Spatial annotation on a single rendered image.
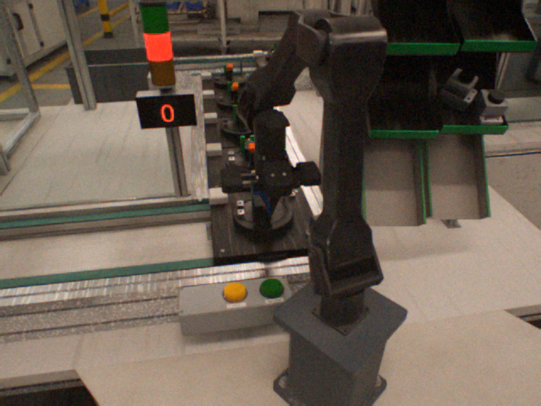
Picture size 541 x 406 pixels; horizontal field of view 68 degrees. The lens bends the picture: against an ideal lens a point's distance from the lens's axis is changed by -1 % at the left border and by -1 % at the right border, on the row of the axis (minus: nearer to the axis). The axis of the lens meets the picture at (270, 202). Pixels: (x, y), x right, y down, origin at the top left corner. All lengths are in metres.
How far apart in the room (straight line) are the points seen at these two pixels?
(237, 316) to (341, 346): 0.25
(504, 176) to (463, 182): 0.85
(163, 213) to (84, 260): 0.21
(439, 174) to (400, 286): 0.27
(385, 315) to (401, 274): 0.38
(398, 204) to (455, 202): 0.14
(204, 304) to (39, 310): 0.32
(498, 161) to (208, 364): 1.37
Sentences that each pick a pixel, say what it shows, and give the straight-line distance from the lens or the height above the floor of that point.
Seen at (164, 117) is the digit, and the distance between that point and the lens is 0.91.
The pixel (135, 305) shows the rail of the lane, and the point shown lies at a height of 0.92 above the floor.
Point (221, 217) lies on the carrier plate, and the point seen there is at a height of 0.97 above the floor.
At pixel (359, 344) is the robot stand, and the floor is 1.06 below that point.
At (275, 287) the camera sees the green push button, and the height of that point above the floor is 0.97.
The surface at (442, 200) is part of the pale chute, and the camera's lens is 0.99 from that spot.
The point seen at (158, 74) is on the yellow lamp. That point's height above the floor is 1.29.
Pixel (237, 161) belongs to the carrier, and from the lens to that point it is 1.14.
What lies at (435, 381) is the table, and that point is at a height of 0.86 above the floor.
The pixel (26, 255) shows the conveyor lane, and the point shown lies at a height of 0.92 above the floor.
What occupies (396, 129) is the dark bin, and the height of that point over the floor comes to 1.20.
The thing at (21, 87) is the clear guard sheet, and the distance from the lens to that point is 1.02.
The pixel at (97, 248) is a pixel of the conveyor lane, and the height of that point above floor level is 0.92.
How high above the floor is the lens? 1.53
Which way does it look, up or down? 34 degrees down
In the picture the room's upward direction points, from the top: straight up
